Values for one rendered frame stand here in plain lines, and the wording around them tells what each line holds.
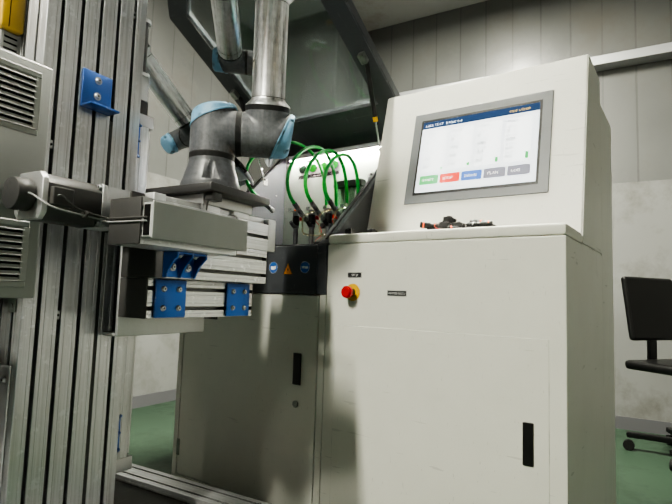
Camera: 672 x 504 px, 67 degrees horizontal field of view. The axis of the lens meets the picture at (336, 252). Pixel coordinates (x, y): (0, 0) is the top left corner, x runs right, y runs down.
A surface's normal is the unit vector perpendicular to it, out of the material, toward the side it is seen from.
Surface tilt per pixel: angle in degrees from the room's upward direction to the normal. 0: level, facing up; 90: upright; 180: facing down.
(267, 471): 90
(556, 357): 90
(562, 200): 76
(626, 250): 90
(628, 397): 90
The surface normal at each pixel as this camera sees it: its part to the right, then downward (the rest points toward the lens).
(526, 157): -0.55, -0.33
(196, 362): -0.57, -0.09
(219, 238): 0.87, -0.01
